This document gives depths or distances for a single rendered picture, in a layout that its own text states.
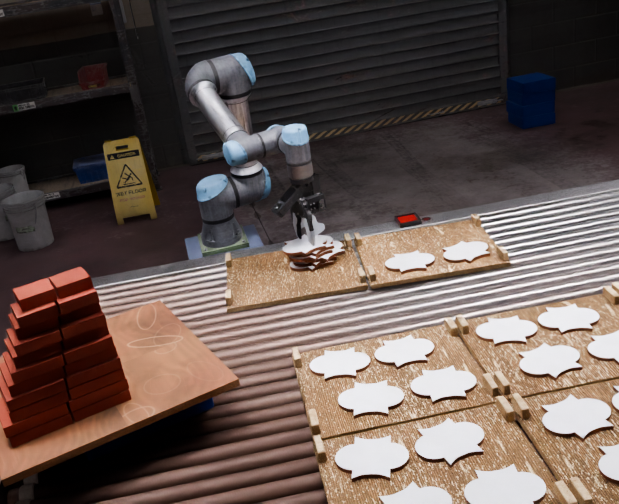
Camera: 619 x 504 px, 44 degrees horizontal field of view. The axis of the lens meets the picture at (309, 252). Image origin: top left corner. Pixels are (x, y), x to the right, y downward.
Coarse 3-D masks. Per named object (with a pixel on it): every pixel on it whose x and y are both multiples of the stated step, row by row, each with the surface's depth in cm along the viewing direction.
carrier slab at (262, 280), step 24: (240, 264) 244; (264, 264) 242; (288, 264) 239; (336, 264) 234; (240, 288) 228; (264, 288) 226; (288, 288) 224; (312, 288) 221; (336, 288) 219; (360, 288) 219
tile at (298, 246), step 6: (294, 240) 237; (300, 240) 237; (306, 240) 236; (318, 240) 235; (324, 240) 234; (288, 246) 234; (294, 246) 233; (300, 246) 233; (306, 246) 232; (312, 246) 231; (318, 246) 231; (324, 246) 231; (288, 252) 230; (294, 252) 229; (300, 252) 230; (306, 252) 228
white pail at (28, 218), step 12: (24, 192) 556; (36, 192) 555; (12, 204) 530; (24, 204) 532; (36, 204) 537; (12, 216) 536; (24, 216) 535; (36, 216) 539; (12, 228) 543; (24, 228) 539; (36, 228) 542; (48, 228) 551; (24, 240) 543; (36, 240) 545; (48, 240) 552
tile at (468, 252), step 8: (448, 248) 231; (456, 248) 230; (464, 248) 229; (472, 248) 228; (480, 248) 228; (448, 256) 226; (456, 256) 225; (464, 256) 224; (472, 256) 224; (480, 256) 224; (488, 256) 225
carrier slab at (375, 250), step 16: (448, 224) 250; (464, 224) 249; (368, 240) 248; (384, 240) 246; (400, 240) 244; (416, 240) 242; (432, 240) 241; (448, 240) 239; (464, 240) 237; (480, 240) 236; (368, 256) 236; (384, 256) 235; (496, 256) 224; (384, 272) 225; (416, 272) 222; (432, 272) 220; (448, 272) 219; (464, 272) 220
